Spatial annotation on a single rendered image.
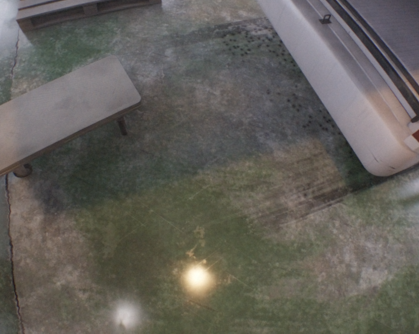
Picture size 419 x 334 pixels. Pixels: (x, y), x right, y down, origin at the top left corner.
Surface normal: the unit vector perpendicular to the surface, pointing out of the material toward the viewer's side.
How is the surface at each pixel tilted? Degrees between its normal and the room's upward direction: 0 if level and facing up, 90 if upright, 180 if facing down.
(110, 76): 0
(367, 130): 86
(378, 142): 86
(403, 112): 0
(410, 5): 0
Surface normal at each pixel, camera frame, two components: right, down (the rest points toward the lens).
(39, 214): 0.06, -0.47
